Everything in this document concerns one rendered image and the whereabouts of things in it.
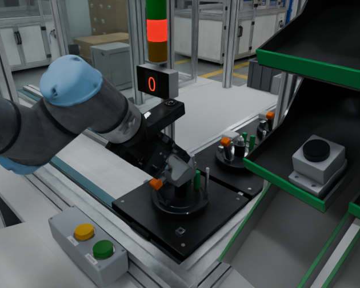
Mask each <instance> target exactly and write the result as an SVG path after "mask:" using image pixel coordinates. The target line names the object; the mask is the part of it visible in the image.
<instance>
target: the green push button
mask: <svg viewBox="0 0 360 288"><path fill-rule="evenodd" d="M112 252H113V244H112V242H110V241H108V240H101V241H98V242H97V243H96V244H95V245H94V246H93V254H94V255H95V256H96V257H97V258H105V257H108V256H109V255H110V254H111V253H112Z"/></svg>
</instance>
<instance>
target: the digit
mask: <svg viewBox="0 0 360 288"><path fill-rule="evenodd" d="M145 78H146V92H148V93H152V94H155V95H158V74H157V73H154V72H151V71H147V70H145Z"/></svg>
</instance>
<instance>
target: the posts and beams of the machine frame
mask: <svg viewBox="0 0 360 288"><path fill-rule="evenodd" d="M238 9H239V0H228V7H227V22H226V39H225V54H224V64H223V80H222V87H224V88H226V89H229V88H230V87H232V81H233V68H234V55H235V42H236V34H237V22H238Z"/></svg>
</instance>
